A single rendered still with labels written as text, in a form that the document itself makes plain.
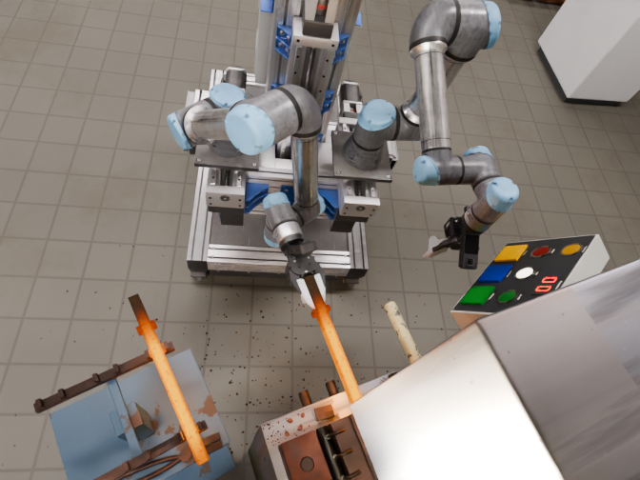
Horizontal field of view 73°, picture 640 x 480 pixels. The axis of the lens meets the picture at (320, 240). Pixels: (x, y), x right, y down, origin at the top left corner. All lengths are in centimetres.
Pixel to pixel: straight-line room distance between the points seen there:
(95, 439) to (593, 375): 126
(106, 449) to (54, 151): 181
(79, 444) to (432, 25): 143
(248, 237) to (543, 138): 234
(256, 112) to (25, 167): 193
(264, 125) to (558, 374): 82
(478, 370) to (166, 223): 216
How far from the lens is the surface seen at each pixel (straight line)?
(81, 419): 145
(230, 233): 212
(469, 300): 129
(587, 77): 387
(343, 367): 109
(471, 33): 130
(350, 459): 109
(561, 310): 39
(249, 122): 102
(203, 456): 111
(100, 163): 270
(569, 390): 37
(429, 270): 250
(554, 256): 133
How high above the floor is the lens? 205
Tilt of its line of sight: 59 degrees down
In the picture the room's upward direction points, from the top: 20 degrees clockwise
